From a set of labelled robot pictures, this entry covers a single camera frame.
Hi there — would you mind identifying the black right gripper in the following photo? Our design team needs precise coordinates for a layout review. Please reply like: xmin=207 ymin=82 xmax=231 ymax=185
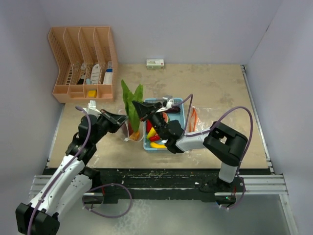
xmin=133 ymin=100 xmax=167 ymax=141

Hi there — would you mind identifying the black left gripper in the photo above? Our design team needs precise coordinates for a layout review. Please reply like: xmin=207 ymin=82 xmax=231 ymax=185
xmin=91 ymin=109 xmax=128 ymax=144

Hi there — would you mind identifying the green leafy vegetable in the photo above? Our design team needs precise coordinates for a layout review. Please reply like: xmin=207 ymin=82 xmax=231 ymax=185
xmin=121 ymin=80 xmax=143 ymax=132

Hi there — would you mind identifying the clear polka dot zip bag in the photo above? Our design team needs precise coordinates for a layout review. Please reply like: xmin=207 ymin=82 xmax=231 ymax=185
xmin=117 ymin=120 xmax=144 ymax=142

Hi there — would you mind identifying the orange purple papaya slice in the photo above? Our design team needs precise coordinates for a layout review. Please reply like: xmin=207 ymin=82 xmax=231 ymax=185
xmin=127 ymin=121 xmax=140 ymax=141

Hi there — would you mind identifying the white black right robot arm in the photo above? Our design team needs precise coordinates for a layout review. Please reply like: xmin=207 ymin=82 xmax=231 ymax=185
xmin=133 ymin=101 xmax=253 ymax=191

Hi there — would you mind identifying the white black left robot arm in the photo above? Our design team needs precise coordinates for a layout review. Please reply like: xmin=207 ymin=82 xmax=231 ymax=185
xmin=15 ymin=106 xmax=128 ymax=235

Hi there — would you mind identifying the clear bag with orange zipper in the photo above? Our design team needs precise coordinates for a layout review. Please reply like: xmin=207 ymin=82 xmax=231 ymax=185
xmin=186 ymin=106 xmax=230 ymax=133

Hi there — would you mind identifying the red chili pepper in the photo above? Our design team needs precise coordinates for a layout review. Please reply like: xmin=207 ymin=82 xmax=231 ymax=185
xmin=149 ymin=135 xmax=160 ymax=142
xmin=146 ymin=120 xmax=152 ymax=133

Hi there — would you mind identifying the watermelon slice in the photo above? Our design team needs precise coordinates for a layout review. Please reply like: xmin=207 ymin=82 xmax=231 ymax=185
xmin=162 ymin=112 xmax=170 ymax=123

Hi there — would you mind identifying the yellow banana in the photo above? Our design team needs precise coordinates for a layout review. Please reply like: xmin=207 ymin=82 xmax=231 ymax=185
xmin=150 ymin=142 xmax=166 ymax=149
xmin=146 ymin=127 xmax=157 ymax=139

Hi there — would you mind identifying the purple eggplant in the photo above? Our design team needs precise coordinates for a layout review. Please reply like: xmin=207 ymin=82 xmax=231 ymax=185
xmin=165 ymin=106 xmax=180 ymax=114

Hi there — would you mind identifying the light blue plastic basket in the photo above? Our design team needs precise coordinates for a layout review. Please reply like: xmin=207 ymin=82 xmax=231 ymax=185
xmin=143 ymin=98 xmax=186 ymax=153

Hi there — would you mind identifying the yellow block in organizer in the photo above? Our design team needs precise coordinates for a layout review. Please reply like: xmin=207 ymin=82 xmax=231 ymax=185
xmin=88 ymin=90 xmax=97 ymax=98

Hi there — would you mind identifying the white blue box in organizer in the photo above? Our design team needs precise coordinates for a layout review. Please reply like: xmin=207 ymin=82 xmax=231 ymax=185
xmin=102 ymin=61 xmax=113 ymax=85

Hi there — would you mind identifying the green and white small box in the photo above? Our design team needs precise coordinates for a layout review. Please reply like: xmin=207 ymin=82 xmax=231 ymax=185
xmin=146 ymin=59 xmax=164 ymax=70

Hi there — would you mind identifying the white bottle in organizer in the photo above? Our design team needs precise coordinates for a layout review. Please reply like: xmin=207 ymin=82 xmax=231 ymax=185
xmin=90 ymin=64 xmax=100 ymax=84

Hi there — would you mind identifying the peach plastic file organizer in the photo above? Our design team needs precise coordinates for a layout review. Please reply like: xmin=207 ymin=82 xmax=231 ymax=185
xmin=48 ymin=26 xmax=118 ymax=103

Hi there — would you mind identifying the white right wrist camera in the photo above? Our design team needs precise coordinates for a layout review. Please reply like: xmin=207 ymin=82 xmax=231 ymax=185
xmin=162 ymin=95 xmax=174 ymax=110

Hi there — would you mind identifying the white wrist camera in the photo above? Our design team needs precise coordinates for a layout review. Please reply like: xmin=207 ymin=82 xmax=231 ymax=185
xmin=162 ymin=95 xmax=174 ymax=110
xmin=87 ymin=100 xmax=101 ymax=118

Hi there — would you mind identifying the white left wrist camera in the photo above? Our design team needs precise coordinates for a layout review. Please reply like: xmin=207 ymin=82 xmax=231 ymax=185
xmin=87 ymin=100 xmax=101 ymax=118

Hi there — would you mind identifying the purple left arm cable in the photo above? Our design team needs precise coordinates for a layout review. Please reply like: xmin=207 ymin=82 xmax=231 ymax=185
xmin=26 ymin=105 xmax=92 ymax=235

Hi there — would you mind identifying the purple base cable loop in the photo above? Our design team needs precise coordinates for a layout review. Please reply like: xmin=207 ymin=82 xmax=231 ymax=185
xmin=82 ymin=183 xmax=134 ymax=219

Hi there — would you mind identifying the black aluminium base frame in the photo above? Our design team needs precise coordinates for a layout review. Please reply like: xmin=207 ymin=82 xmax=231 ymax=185
xmin=29 ymin=167 xmax=299 ymax=235

